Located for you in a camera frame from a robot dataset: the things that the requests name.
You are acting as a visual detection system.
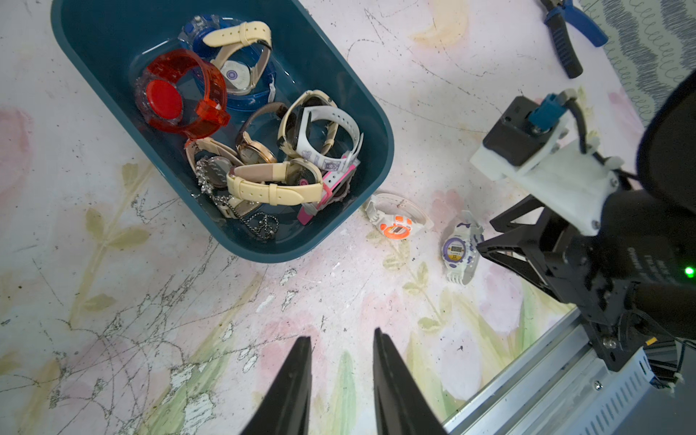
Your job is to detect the orange white digital watch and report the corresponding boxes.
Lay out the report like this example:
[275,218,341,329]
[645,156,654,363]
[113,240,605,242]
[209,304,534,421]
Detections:
[364,193,433,241]

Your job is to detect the aluminium rail frame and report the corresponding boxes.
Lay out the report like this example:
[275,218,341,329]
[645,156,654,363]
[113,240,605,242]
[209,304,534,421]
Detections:
[444,309,622,434]

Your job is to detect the blue watch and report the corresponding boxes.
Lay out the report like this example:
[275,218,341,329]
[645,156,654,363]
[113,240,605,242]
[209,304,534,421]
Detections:
[179,14,276,112]

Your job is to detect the pink white watch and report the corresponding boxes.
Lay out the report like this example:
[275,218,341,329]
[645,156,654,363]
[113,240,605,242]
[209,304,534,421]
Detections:
[297,161,360,226]

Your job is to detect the beige triangular watch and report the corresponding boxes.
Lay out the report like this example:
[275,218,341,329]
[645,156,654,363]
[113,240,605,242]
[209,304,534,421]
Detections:
[277,90,337,159]

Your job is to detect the silver white watch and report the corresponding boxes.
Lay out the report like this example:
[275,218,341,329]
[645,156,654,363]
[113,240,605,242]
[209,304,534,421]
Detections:
[295,105,364,173]

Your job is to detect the red watch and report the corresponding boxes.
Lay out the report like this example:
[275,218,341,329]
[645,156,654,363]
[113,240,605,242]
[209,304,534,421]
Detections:
[135,49,230,140]

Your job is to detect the black watch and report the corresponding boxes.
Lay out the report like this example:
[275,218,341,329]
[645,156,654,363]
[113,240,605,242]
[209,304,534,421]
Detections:
[235,103,288,165]

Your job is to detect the teal storage box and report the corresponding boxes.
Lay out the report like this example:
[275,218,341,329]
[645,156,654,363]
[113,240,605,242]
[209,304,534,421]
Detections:
[51,1,394,264]

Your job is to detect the white slotted cable duct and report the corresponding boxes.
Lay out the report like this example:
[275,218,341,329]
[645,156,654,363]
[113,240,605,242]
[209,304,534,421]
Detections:
[539,344,681,434]

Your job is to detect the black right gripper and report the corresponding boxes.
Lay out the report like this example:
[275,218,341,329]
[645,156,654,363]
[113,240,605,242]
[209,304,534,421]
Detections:
[477,190,695,372]

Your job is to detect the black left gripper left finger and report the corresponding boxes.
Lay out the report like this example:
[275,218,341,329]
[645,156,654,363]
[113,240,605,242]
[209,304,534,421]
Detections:
[241,336,312,435]

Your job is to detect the silver rhinestone watch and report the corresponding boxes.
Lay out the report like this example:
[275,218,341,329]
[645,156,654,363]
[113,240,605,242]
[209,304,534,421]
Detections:
[199,185,279,240]

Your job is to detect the blue handled pliers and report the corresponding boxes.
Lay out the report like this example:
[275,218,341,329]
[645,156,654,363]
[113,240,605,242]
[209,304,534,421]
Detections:
[539,0,608,79]

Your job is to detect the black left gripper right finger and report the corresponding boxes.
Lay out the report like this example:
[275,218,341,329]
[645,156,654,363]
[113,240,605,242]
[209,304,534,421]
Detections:
[373,328,446,435]

